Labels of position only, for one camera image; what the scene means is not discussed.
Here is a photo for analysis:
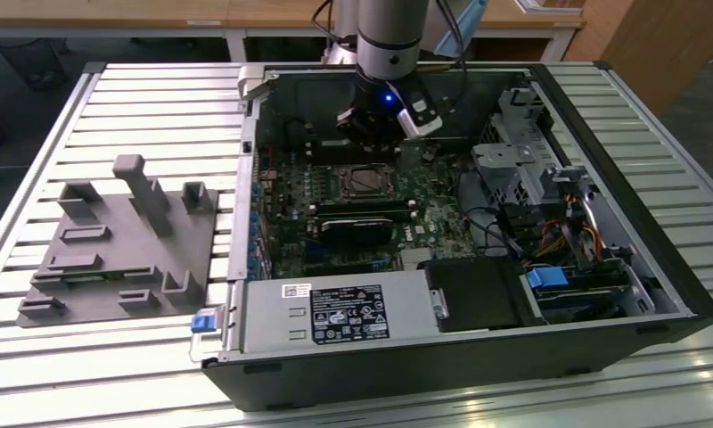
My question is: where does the silver green CPU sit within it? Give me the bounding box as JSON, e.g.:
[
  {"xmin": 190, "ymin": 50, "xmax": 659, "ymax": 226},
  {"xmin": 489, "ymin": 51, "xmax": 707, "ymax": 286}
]
[{"xmin": 349, "ymin": 170, "xmax": 389, "ymax": 190}]

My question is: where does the metal socket cover frame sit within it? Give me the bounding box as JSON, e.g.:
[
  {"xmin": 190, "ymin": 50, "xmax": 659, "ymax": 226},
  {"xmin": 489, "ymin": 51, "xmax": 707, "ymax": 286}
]
[{"xmin": 338, "ymin": 165, "xmax": 400, "ymax": 197}]

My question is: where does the silver perforated drive cage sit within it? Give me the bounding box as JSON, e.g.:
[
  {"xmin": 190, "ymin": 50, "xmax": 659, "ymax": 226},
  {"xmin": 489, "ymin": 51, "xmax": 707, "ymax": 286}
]
[{"xmin": 470, "ymin": 86, "xmax": 576, "ymax": 210}]

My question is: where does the green motherboard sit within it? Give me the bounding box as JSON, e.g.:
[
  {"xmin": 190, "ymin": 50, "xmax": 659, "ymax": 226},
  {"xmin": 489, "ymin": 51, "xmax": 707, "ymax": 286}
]
[{"xmin": 249, "ymin": 141, "xmax": 484, "ymax": 281}]

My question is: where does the pale blue teach pendant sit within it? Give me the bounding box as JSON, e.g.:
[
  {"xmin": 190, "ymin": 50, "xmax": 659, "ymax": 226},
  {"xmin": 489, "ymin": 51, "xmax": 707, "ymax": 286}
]
[{"xmin": 433, "ymin": 0, "xmax": 489, "ymax": 58}]

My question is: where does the black graphics card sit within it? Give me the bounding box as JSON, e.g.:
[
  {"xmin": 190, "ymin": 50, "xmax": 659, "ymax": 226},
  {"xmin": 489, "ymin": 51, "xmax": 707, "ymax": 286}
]
[{"xmin": 318, "ymin": 216, "xmax": 398, "ymax": 250}]

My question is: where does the silver finned heat sink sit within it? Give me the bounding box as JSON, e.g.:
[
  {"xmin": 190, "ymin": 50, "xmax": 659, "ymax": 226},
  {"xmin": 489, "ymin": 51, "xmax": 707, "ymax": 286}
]
[{"xmin": 401, "ymin": 248, "xmax": 448, "ymax": 269}]

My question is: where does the black plastic shroud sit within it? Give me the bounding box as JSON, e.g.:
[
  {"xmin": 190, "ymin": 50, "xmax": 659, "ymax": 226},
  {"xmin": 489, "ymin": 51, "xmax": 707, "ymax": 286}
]
[{"xmin": 424, "ymin": 258, "xmax": 543, "ymax": 333}]

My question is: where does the black rating label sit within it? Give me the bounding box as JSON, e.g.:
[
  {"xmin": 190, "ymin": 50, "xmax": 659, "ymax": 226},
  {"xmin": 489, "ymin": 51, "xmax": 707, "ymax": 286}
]
[{"xmin": 309, "ymin": 284, "xmax": 389, "ymax": 347}]

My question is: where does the blue disk carrier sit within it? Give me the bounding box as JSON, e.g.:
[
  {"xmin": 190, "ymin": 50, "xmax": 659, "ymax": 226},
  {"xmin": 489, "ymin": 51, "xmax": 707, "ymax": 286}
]
[{"xmin": 527, "ymin": 266, "xmax": 571, "ymax": 292}]

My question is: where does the silver power supply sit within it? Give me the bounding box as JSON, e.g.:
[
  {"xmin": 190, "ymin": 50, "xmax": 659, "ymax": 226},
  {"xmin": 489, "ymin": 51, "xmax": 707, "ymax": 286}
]
[{"xmin": 236, "ymin": 269, "xmax": 442, "ymax": 358}]

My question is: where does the grey parts rack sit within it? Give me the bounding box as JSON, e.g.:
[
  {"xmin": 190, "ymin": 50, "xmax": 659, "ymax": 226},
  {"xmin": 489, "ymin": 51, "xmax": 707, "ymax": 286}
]
[{"xmin": 14, "ymin": 153, "xmax": 222, "ymax": 330}]

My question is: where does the wooden cabinet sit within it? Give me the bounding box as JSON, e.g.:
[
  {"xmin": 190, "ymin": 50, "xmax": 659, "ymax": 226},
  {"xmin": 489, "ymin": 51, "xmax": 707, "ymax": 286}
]
[{"xmin": 561, "ymin": 0, "xmax": 713, "ymax": 118}]

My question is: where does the black silver PC case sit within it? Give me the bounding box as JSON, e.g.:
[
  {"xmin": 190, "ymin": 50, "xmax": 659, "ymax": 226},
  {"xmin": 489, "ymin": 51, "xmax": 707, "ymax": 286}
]
[{"xmin": 198, "ymin": 60, "xmax": 713, "ymax": 414}]

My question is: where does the dark round bin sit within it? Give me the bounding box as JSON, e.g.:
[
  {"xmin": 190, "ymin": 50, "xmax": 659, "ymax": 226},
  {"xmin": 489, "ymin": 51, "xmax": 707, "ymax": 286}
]
[{"xmin": 0, "ymin": 37, "xmax": 72, "ymax": 93}]

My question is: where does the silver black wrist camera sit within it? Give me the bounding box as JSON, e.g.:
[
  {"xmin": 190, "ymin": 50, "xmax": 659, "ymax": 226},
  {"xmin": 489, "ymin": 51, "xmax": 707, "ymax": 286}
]
[{"xmin": 394, "ymin": 87, "xmax": 445, "ymax": 136}]

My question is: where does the yellow wire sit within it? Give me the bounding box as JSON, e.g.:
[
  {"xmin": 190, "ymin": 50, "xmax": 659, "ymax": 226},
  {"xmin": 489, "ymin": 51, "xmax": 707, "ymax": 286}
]
[{"xmin": 533, "ymin": 222, "xmax": 572, "ymax": 260}]

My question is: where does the wooden desk white frame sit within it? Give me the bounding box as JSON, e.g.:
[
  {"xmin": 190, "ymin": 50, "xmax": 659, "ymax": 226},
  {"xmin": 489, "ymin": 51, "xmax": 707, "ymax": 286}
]
[{"xmin": 0, "ymin": 0, "xmax": 587, "ymax": 63}]

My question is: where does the orange wire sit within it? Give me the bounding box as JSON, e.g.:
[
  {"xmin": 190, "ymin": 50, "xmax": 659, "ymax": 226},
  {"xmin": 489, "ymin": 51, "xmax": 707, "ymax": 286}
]
[{"xmin": 581, "ymin": 221, "xmax": 605, "ymax": 264}]

